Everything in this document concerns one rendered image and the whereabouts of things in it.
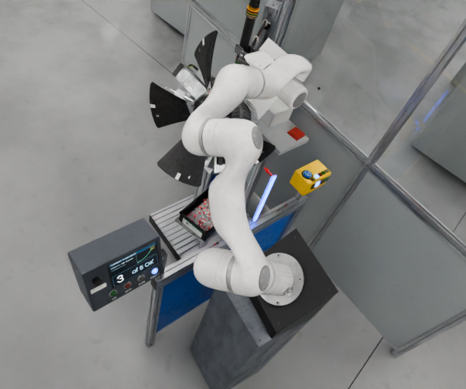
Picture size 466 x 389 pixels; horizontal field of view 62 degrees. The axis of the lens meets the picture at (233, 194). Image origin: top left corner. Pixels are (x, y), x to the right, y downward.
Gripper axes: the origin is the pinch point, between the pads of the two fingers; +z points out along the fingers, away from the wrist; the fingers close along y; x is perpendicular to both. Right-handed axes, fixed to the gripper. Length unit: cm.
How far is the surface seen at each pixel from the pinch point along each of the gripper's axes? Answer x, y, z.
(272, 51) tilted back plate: -22, 41, 19
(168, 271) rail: -71, -48, -35
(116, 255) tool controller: -31, -72, -38
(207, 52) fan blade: -21.9, 8.3, 29.3
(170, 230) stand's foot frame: -148, -5, 19
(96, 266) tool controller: -31, -79, -39
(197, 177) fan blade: -60, -15, -5
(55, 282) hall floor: -156, -81, 27
